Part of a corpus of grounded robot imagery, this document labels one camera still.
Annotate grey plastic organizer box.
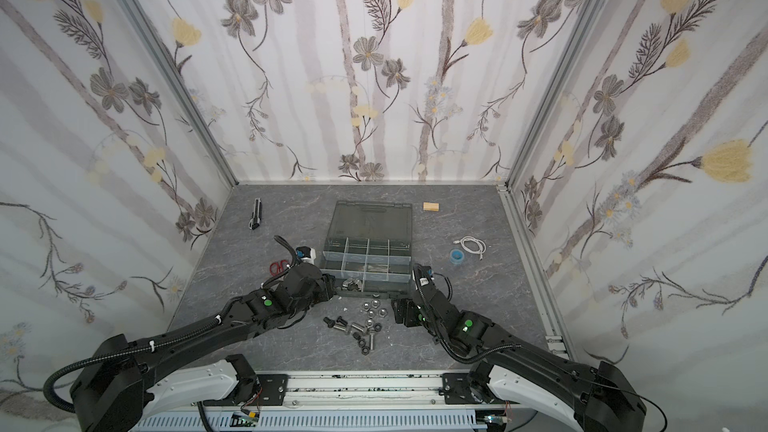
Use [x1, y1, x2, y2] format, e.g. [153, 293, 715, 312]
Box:
[320, 200, 413, 299]

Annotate white usb cable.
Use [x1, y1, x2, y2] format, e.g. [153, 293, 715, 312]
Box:
[452, 235, 488, 260]

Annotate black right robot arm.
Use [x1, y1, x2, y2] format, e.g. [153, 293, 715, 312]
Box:
[392, 276, 656, 431]

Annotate blue tape roll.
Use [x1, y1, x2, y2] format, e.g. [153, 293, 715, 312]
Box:
[449, 249, 466, 265]

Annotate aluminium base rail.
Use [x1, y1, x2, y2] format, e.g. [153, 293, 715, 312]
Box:
[134, 370, 509, 431]

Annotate red handled scissors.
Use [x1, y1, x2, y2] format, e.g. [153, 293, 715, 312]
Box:
[269, 259, 290, 277]

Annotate black hex bolt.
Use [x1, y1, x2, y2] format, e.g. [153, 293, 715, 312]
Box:
[323, 317, 349, 334]

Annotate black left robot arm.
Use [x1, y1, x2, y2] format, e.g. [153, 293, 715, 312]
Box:
[42, 263, 335, 431]

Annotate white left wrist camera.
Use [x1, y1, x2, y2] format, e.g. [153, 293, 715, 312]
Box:
[295, 246, 317, 264]

